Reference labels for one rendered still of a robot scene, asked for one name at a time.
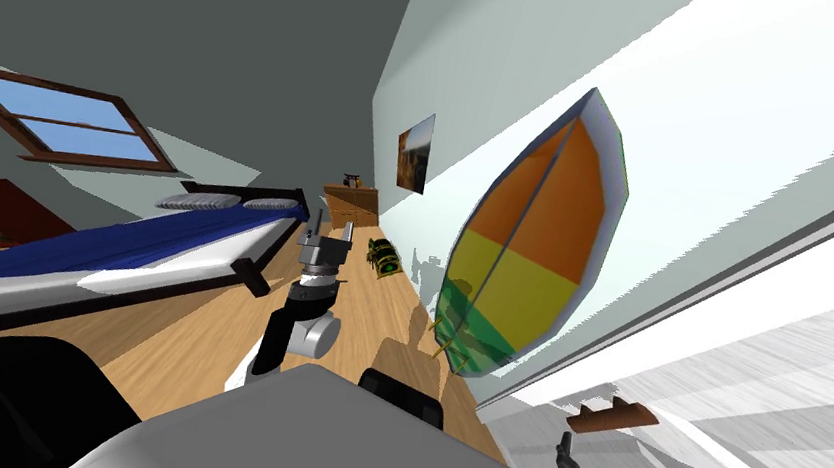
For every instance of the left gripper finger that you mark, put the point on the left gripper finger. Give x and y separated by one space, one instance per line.
316 226
346 235

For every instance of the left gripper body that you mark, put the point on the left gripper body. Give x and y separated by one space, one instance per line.
321 256

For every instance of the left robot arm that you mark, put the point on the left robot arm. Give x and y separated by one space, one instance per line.
272 344

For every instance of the light wooden dresser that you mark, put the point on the light wooden dresser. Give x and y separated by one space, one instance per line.
352 205

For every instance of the green and black chest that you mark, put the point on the green and black chest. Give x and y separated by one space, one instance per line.
384 259

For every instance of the bed with blue blanket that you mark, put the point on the bed with blue blanket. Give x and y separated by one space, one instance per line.
141 246

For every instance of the orange yellow green surfboard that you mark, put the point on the orange yellow green surfboard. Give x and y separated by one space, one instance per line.
537 242

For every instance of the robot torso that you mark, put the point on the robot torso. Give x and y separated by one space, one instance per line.
323 456

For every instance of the white door leaf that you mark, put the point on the white door leaf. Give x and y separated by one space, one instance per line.
809 382

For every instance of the brown framed window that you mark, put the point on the brown framed window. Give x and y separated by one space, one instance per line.
69 120

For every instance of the framed wall picture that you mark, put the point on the framed wall picture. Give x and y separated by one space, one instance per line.
414 153

